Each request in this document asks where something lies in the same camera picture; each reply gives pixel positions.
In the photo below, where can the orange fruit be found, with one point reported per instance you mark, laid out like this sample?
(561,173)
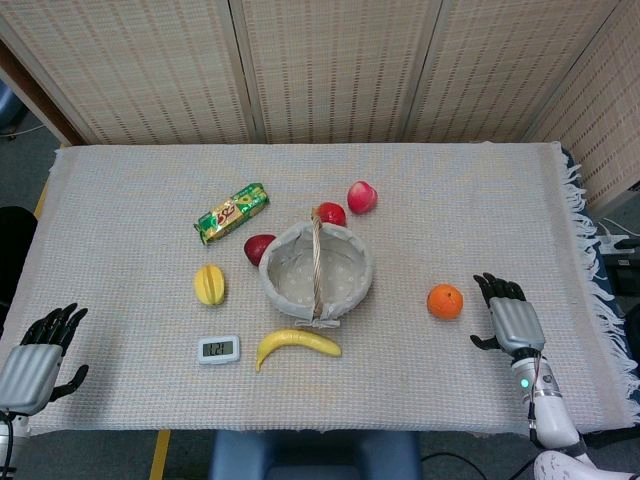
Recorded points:
(445,301)

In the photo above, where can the dark red fruit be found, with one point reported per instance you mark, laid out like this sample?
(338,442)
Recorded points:
(256,247)

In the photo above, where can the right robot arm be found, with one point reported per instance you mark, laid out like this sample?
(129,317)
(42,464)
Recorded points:
(547,400)

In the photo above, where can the bright red fruit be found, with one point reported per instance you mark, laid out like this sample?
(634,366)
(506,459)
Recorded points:
(332,214)

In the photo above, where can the green yellow biscuit pack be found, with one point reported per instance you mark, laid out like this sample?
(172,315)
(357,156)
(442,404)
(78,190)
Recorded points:
(232,212)

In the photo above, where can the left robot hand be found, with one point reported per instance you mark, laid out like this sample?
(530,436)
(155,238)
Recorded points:
(30,370)

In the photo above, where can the white digital timer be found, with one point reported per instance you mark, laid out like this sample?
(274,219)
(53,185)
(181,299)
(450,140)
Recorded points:
(219,349)

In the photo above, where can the blue chair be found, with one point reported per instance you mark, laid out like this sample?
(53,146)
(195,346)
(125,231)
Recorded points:
(315,455)

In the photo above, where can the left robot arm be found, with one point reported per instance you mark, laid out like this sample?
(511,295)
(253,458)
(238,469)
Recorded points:
(9,440)

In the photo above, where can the woven folding screen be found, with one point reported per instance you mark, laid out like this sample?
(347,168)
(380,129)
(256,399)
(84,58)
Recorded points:
(320,70)

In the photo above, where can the fabric lined wicker basket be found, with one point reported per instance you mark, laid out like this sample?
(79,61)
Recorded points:
(316,277)

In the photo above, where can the pink red apple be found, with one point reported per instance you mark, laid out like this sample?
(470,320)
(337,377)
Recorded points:
(362,197)

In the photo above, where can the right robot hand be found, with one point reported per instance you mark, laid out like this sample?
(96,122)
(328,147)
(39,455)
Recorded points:
(515,322)

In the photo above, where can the yellow starfruit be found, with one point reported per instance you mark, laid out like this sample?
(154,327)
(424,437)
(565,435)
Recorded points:
(210,285)

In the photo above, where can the beige woven tablecloth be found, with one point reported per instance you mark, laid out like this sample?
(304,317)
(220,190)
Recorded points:
(310,300)

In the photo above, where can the white power strip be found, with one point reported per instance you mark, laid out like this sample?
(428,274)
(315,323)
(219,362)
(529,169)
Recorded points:
(614,245)

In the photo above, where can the yellow banana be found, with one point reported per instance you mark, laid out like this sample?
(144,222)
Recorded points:
(295,345)

